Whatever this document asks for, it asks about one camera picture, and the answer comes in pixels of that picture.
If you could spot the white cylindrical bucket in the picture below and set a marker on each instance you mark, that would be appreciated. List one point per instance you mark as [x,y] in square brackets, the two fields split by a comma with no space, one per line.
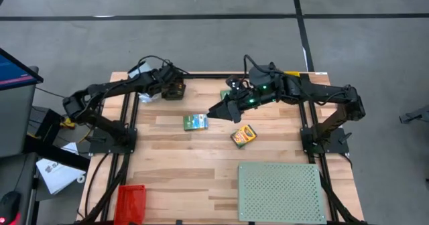
[135,72]

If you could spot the yellow plastic bin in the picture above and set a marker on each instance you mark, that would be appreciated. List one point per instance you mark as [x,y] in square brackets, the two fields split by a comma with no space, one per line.
[291,73]

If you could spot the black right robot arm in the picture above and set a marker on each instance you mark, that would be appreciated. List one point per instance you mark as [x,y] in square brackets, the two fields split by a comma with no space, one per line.
[328,94]

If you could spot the computer monitor with blue screen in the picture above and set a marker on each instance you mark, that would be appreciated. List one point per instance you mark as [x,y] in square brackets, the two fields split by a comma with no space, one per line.
[13,74]

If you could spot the white round lid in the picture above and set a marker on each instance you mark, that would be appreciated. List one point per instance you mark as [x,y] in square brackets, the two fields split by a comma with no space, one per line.
[145,98]

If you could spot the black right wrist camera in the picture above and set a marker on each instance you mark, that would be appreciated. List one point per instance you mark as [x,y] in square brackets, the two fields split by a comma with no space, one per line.
[236,82]

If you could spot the green cardboard box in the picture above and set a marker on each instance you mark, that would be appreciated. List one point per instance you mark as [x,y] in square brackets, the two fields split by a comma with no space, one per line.
[196,122]
[224,94]

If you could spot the black plastic bin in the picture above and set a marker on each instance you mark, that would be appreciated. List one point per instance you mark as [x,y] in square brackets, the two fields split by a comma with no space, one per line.
[172,97]

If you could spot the red plastic bin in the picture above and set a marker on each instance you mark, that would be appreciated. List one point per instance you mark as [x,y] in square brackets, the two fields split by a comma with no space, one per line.
[130,205]

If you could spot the white paper sheet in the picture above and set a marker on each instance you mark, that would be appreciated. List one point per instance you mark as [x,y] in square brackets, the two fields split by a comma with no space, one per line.
[57,174]

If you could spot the black aluminium table frame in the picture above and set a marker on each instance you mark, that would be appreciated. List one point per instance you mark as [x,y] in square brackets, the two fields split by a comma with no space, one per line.
[207,75]

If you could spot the yellow green crayon box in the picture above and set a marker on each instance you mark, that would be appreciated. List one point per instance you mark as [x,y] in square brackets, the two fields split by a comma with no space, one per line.
[243,136]

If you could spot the green perforated metal shelf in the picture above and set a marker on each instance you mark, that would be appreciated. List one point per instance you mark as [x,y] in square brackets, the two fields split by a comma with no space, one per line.
[281,193]

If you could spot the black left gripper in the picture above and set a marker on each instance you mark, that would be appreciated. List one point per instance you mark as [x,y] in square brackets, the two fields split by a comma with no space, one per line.
[167,77]

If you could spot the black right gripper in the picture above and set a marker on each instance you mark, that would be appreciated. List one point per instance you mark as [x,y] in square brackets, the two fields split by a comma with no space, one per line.
[248,99]

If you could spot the black computer mouse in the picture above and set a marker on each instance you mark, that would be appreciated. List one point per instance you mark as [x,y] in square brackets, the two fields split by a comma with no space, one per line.
[9,206]

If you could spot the black monitor stand beam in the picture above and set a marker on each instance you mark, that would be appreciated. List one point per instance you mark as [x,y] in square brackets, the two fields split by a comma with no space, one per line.
[57,153]

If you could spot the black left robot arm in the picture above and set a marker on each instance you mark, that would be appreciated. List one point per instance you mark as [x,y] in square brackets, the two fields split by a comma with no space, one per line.
[110,87]

